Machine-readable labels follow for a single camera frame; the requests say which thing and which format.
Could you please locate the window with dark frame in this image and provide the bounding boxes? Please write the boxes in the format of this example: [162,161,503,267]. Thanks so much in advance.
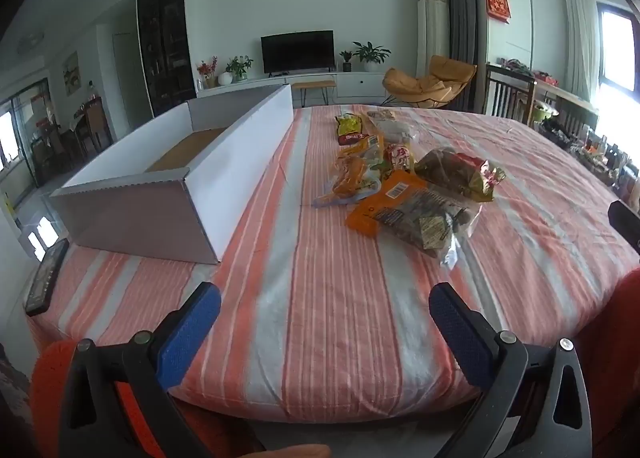
[597,3,640,104]

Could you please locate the red flower arrangement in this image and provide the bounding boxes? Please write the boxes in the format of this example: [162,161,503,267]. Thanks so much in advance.
[196,56,220,89]

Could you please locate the grey curtain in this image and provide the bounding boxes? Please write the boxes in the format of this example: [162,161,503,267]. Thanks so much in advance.
[432,0,488,111]

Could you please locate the white cardboard box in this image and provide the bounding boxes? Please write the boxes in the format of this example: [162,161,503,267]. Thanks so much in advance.
[48,84,294,266]

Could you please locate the red wall hanging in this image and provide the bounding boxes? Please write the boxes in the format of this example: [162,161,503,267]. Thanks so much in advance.
[485,0,513,24]

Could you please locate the green plant in white pot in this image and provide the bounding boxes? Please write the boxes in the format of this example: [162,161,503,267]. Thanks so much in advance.
[224,55,254,84]

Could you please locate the red knit clothing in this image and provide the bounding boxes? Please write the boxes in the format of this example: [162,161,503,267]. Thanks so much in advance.
[29,265,640,458]

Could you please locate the dining table with chairs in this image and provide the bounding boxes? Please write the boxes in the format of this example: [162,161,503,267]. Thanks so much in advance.
[30,95,113,174]

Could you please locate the clear packet of brown pastries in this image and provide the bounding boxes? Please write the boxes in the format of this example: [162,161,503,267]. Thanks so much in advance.
[370,109,418,145]

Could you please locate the white curtain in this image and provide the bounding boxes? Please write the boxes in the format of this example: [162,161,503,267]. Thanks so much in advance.
[561,0,601,101]

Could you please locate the white television cabinet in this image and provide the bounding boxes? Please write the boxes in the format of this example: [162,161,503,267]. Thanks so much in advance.
[197,69,393,104]

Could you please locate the black remote control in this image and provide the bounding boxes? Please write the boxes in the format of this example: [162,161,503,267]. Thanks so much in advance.
[25,238,71,317]

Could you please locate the orange lounge chair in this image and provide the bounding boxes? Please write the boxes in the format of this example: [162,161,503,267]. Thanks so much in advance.
[381,55,478,110]

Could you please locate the cluttered wooden side table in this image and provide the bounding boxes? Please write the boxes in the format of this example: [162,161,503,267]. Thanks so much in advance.
[530,80,640,204]

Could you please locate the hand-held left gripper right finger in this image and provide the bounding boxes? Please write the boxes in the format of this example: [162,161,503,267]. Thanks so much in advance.
[428,281,593,458]

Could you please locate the small orange snack packet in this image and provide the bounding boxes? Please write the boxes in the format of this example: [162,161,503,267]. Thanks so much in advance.
[340,134,386,159]

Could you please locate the wooden bench black legs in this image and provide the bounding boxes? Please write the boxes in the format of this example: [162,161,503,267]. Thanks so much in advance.
[291,80,337,106]

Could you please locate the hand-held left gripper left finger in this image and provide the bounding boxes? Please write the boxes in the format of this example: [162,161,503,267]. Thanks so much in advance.
[59,281,222,458]

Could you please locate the dark wooden chair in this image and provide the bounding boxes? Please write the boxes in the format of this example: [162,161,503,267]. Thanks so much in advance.
[484,63,538,126]

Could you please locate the framed wall picture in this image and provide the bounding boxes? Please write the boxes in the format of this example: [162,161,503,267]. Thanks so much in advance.
[62,51,82,89]

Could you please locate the black flat television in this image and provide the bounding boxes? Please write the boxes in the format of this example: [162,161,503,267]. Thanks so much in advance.
[260,30,335,75]

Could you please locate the white standing air conditioner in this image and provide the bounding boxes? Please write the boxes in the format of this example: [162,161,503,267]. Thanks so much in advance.
[416,0,451,106]

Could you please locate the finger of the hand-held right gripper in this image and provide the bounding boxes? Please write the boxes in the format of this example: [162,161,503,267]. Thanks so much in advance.
[607,199,640,255]

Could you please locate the large leafy plant white pot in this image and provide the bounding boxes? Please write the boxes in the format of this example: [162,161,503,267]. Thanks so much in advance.
[352,41,392,73]

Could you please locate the orange snack packet clear window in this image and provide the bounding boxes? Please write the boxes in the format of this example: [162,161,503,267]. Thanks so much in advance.
[346,169,483,266]

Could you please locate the black display cabinet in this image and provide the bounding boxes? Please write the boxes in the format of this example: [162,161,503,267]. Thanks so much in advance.
[136,0,197,120]

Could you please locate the dark green red snack packet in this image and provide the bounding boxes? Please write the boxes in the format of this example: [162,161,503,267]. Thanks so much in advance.
[414,148,507,202]

